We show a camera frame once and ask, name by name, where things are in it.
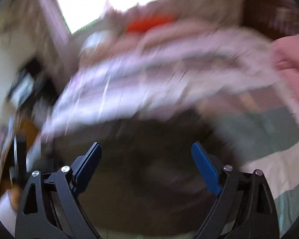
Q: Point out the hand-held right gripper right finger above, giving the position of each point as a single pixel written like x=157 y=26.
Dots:
x=205 y=169

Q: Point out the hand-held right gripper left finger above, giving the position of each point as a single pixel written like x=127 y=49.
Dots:
x=88 y=169

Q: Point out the dark olive hooded puffer jacket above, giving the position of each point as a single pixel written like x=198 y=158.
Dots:
x=139 y=179

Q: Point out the patchwork printed bed sheet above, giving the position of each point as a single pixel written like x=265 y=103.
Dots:
x=164 y=74

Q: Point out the pink folded duvet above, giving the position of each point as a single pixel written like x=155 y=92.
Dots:
x=292 y=59

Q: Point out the orange carrot plush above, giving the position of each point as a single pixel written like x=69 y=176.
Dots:
x=149 y=23

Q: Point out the pink floral lace curtain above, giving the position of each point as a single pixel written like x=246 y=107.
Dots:
x=201 y=2
x=54 y=15

